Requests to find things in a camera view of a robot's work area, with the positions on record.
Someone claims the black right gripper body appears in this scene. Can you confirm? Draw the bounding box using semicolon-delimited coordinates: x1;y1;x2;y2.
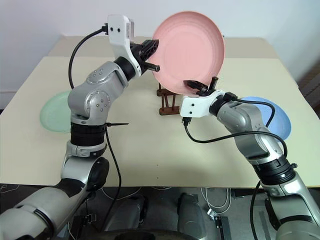
196;75;219;97

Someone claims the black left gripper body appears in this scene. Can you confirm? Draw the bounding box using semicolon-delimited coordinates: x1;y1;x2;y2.
129;42;161;72

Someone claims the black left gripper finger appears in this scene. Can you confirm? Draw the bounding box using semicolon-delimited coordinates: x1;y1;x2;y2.
141;39;160;63

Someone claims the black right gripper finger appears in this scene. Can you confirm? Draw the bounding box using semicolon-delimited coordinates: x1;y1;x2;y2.
183;79;209;93

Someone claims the pink plate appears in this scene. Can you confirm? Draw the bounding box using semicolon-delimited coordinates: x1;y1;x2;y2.
151;10;227;96

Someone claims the brown wooden dish rack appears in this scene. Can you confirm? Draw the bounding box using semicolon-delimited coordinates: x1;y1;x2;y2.
156;81;182;117

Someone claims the blue plate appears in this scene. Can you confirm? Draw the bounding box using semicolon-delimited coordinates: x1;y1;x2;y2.
240;96;292;141

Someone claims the green plate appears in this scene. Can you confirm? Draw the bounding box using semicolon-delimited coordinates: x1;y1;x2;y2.
39;90;74;135

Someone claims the dark rounded shape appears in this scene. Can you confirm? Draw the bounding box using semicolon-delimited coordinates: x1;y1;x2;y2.
103;195;149;232
176;192;208;234

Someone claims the dark round base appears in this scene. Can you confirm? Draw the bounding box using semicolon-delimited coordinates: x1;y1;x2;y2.
109;227;201;240

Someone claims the small black connector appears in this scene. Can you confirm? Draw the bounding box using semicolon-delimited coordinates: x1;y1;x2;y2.
84;212;98;224

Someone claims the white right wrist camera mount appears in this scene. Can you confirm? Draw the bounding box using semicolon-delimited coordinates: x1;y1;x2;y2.
179;88;227;119

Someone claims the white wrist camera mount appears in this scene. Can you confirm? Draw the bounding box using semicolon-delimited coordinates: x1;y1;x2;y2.
106;14;143;77
179;88;227;119

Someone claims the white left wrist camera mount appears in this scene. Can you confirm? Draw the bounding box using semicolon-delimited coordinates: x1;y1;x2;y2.
106;14;143;77

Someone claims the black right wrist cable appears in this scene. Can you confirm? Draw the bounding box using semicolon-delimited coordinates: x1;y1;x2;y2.
181;116;289;164

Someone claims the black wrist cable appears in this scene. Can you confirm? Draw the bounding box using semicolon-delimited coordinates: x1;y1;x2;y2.
68;22;111;90
181;116;289;164

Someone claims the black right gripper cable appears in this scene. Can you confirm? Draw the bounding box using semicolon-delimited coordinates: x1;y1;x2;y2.
224;91;276;129

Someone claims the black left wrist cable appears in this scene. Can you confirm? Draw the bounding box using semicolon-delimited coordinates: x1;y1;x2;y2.
68;22;111;90

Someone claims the white floor cable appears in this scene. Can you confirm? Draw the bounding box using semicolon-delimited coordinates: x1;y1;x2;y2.
199;186;232;217
99;186;142;201

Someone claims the thin black hanging cable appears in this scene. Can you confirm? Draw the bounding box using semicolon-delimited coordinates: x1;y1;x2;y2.
249;179;263;240
99;124;123;232

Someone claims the black floor bracket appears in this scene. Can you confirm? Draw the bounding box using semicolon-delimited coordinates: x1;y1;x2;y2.
212;215;231;237

